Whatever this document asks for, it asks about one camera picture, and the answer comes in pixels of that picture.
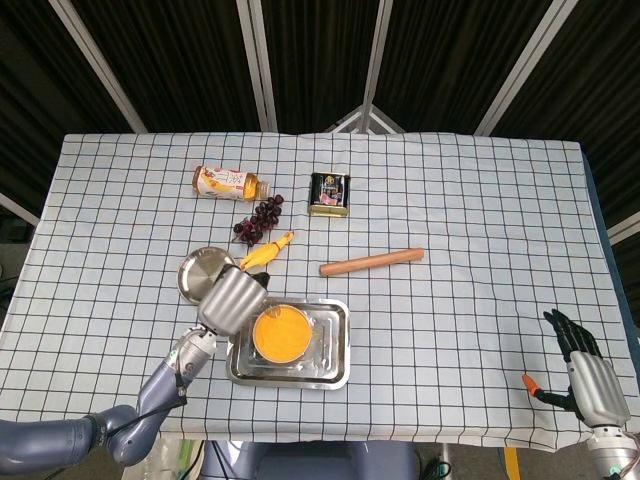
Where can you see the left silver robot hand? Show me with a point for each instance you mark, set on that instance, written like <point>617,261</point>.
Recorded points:
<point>230,300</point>

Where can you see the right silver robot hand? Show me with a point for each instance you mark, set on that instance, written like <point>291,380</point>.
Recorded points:
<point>595,387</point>

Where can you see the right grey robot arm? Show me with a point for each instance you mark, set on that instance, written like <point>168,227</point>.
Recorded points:
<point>610,452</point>

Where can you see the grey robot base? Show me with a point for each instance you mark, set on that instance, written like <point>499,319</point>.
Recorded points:
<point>325,462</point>

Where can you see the white bowl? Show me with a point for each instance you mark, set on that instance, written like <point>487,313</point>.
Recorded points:
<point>280,357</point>

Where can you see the rectangular stainless steel tray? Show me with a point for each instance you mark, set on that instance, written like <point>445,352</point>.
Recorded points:
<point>330,360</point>

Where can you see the round stainless steel plate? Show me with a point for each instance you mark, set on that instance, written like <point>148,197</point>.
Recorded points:
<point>197,272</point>

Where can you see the yellow rubber chicken toy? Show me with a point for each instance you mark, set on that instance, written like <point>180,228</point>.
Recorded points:
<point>265,255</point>

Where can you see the bunch of dark red grapes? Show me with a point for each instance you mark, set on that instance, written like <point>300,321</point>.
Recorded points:
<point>265,212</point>

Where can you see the tea bottle with orange label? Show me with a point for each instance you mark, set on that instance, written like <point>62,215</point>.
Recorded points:
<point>225,182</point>

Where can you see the black luncheon meat can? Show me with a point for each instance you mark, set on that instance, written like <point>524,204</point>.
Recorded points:
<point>327,192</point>

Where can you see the wooden rolling pin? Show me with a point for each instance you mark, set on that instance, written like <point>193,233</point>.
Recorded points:
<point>370,261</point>

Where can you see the white checked tablecloth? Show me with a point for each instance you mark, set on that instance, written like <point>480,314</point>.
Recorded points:
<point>450,325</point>

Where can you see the clear plastic bag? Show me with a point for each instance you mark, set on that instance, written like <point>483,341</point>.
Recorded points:
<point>172,460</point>

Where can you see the dark blue under cloth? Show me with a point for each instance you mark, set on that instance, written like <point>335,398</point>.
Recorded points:
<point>597,200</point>

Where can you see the white triangular metal frame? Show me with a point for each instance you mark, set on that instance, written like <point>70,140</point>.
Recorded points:
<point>367,120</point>

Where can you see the black folding screen white frame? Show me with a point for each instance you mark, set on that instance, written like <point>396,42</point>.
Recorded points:
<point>190,60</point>

